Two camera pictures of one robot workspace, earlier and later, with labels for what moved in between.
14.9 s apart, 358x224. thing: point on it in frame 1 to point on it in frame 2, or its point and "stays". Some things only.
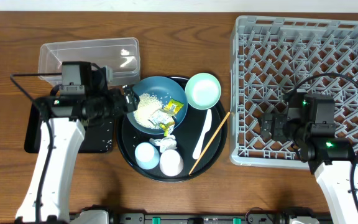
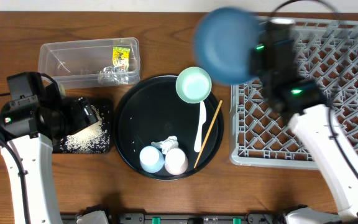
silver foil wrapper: x=161 y=117 to x=109 y=74
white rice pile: x=147 y=102 to x=94 y=139
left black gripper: x=124 y=101 to x=84 y=111
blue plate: x=164 y=89 to x=223 y=43
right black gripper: x=278 y=119 to x=253 y=63
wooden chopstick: x=208 y=145 to x=206 y=139
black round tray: x=181 y=155 stays
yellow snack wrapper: x=173 y=107 to x=120 y=58
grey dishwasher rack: x=270 y=56 stays
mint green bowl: x=202 y=91 to x=193 y=84
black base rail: x=197 y=218 stays
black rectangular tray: x=97 y=137 stays
